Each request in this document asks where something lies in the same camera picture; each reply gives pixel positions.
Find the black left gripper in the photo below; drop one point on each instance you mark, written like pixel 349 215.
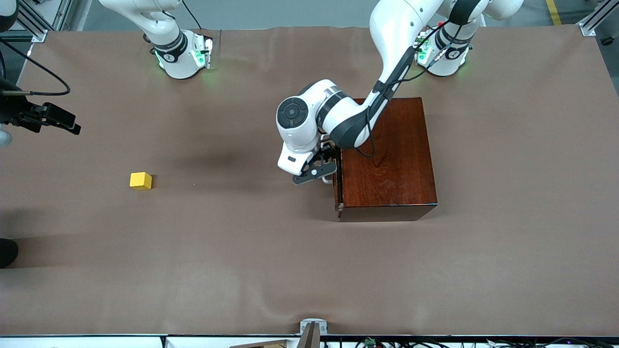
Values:
pixel 330 151

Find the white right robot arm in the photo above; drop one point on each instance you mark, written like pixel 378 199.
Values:
pixel 174 53

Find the brown table cover mat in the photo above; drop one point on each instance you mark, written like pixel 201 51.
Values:
pixel 242 266

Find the dark brown wooden cabinet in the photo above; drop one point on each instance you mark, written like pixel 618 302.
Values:
pixel 406 159

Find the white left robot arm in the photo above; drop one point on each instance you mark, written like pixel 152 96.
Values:
pixel 396 29

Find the grey metal bracket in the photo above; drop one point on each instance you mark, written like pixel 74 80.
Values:
pixel 313 322

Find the black round object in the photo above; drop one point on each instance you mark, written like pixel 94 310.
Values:
pixel 7 252

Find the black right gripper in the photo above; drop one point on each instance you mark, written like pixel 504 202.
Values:
pixel 10 114

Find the grey metal post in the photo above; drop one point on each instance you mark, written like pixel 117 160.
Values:
pixel 309 338

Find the yellow wooden block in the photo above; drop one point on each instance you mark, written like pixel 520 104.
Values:
pixel 140 181

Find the aluminium frame profile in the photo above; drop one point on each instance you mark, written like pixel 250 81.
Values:
pixel 36 23
pixel 597 18

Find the small black round knob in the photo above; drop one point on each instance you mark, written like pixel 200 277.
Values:
pixel 607 41

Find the brown wooden board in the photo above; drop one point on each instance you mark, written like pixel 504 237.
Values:
pixel 261 344

